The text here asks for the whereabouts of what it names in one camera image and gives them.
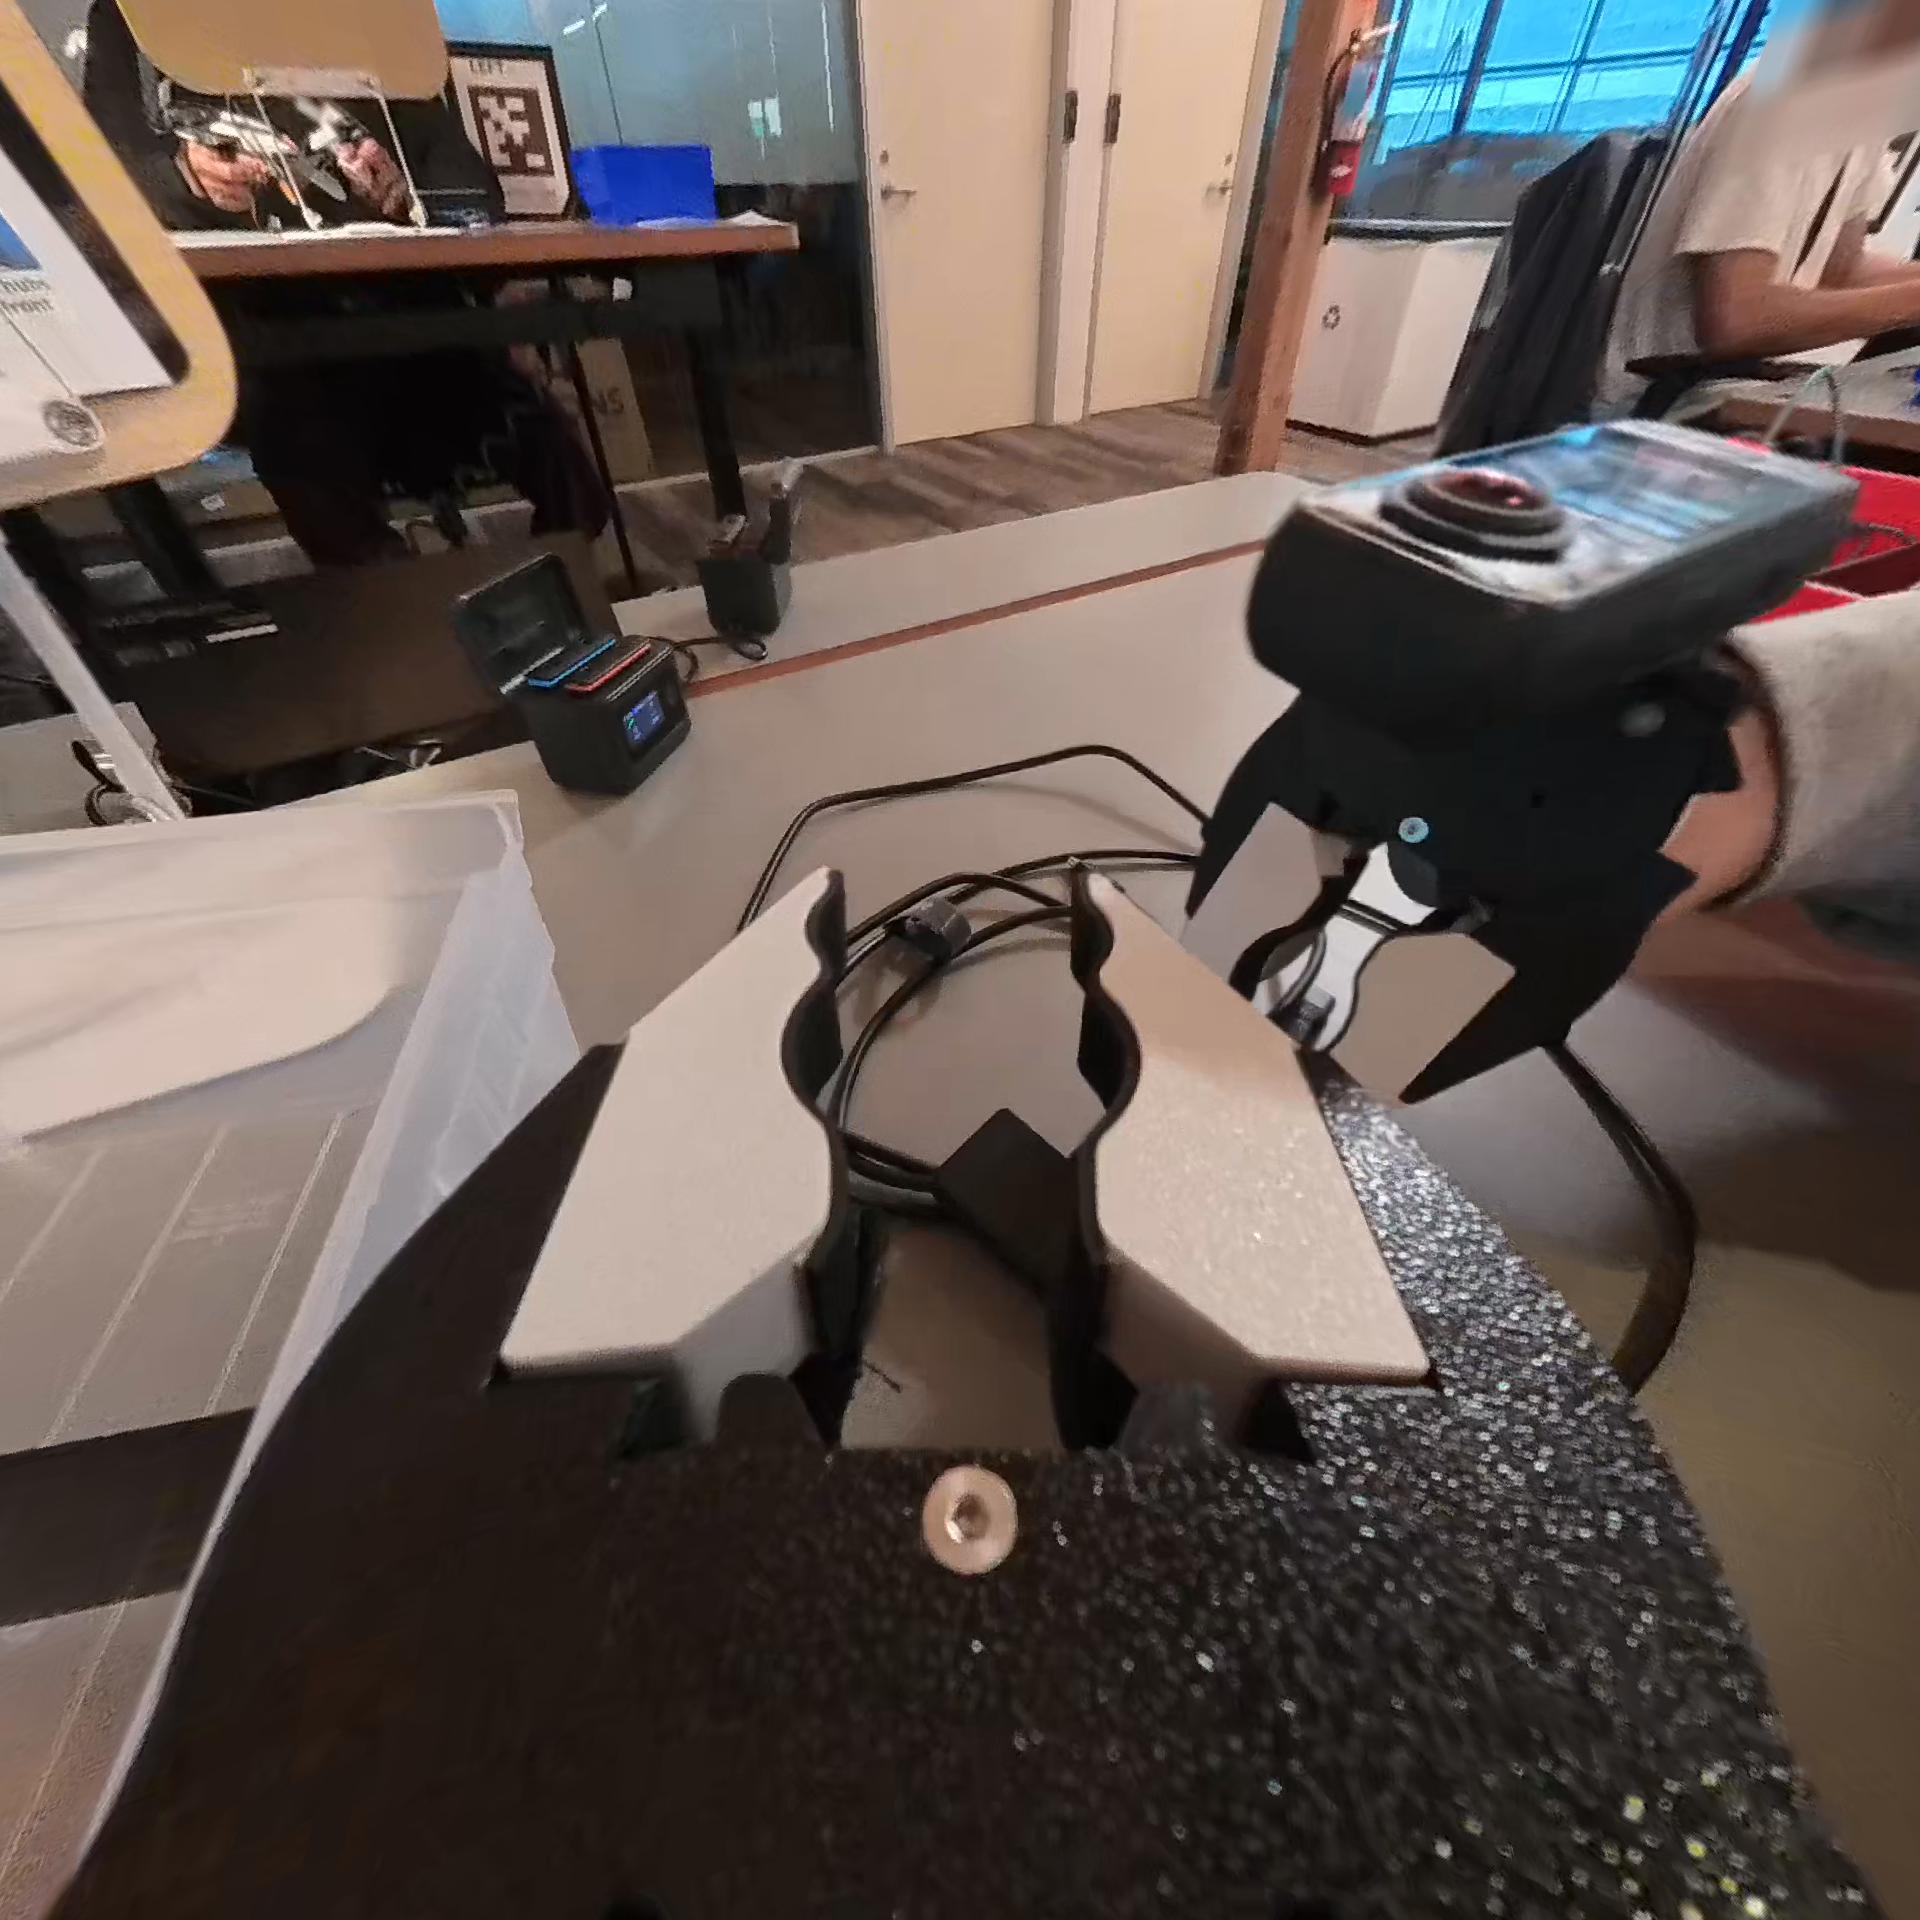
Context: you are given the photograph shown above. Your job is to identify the black jacket on chair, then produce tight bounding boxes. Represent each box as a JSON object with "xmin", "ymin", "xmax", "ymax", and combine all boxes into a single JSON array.
[{"xmin": 1437, "ymin": 134, "xmax": 1669, "ymax": 460}]

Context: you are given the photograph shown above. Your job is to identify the white desk stand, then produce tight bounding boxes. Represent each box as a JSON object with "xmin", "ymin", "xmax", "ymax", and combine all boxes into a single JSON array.
[{"xmin": 0, "ymin": 555, "xmax": 187, "ymax": 824}]

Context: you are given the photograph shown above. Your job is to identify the wooden post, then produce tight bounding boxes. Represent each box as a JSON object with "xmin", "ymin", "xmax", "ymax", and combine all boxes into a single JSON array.
[{"xmin": 1212, "ymin": 0, "xmax": 1358, "ymax": 481}]

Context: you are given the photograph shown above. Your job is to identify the wooden desk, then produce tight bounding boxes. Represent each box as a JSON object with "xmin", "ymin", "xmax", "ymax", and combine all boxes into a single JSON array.
[{"xmin": 164, "ymin": 216, "xmax": 803, "ymax": 596}]

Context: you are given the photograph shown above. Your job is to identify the slim black usb hub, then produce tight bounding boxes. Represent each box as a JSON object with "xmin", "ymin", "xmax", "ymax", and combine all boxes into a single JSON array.
[{"xmin": 937, "ymin": 1108, "xmax": 1086, "ymax": 1294}]

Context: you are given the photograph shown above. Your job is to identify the white door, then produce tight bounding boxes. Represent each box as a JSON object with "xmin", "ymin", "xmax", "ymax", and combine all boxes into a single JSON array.
[
  {"xmin": 1083, "ymin": 0, "xmax": 1288, "ymax": 420},
  {"xmin": 858, "ymin": 0, "xmax": 1064, "ymax": 450}
]

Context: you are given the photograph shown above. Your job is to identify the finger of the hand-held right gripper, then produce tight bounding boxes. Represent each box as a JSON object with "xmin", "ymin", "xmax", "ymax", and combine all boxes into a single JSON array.
[
  {"xmin": 1319, "ymin": 920, "xmax": 1522, "ymax": 1100},
  {"xmin": 1199, "ymin": 802, "xmax": 1370, "ymax": 991}
]

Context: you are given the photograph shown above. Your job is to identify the wooden instruction board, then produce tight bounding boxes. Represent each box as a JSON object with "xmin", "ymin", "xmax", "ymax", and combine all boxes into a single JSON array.
[{"xmin": 0, "ymin": 0, "xmax": 243, "ymax": 511}]

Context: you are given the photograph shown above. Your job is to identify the long black usb cable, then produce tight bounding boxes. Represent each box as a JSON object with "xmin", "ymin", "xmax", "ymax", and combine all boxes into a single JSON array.
[{"xmin": 738, "ymin": 746, "xmax": 1358, "ymax": 1207}]

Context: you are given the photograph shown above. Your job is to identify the clear plastic bin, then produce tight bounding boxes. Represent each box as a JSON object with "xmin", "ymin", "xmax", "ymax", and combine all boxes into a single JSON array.
[{"xmin": 0, "ymin": 793, "xmax": 585, "ymax": 1920}]

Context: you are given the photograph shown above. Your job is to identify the black power adapter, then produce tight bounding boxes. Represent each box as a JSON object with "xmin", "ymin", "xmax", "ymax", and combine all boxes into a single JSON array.
[{"xmin": 695, "ymin": 463, "xmax": 798, "ymax": 643}]

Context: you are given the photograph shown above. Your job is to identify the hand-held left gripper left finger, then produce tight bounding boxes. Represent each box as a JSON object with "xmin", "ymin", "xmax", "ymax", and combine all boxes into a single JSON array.
[{"xmin": 498, "ymin": 866, "xmax": 886, "ymax": 1449}]

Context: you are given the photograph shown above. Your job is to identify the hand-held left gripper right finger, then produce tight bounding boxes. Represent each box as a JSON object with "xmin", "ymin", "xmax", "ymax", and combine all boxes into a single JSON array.
[{"xmin": 1048, "ymin": 868, "xmax": 1433, "ymax": 1442}]

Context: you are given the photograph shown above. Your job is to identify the person's right forearm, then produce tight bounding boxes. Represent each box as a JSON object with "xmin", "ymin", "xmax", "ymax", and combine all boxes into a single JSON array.
[{"xmin": 1724, "ymin": 589, "xmax": 1920, "ymax": 909}]

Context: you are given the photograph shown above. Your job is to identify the red fire extinguisher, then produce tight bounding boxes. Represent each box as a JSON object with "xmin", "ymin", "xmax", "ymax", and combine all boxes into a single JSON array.
[{"xmin": 1322, "ymin": 27, "xmax": 1387, "ymax": 199}]

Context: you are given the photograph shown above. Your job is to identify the white recycling bin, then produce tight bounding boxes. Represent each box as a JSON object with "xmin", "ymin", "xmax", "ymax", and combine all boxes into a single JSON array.
[{"xmin": 1288, "ymin": 223, "xmax": 1508, "ymax": 446}]

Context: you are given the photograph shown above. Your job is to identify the black power bank with display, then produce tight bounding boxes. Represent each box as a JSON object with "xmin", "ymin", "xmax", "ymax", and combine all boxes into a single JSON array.
[{"xmin": 455, "ymin": 554, "xmax": 697, "ymax": 799}]

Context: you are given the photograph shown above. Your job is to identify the black and white tag poster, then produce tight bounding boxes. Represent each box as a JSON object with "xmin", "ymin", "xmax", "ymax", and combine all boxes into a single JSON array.
[{"xmin": 447, "ymin": 41, "xmax": 580, "ymax": 224}]

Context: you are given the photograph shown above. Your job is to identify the blue plastic bin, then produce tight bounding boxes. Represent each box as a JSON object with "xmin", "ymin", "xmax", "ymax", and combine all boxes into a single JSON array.
[{"xmin": 565, "ymin": 142, "xmax": 723, "ymax": 228}]

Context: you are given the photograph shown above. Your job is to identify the red plastic bin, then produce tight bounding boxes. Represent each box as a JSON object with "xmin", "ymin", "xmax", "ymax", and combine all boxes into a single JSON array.
[{"xmin": 1747, "ymin": 463, "xmax": 1920, "ymax": 622}]

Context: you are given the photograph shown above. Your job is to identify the brown cardboard box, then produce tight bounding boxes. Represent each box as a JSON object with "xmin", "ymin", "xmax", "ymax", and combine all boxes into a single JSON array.
[{"xmin": 548, "ymin": 337, "xmax": 658, "ymax": 486}]

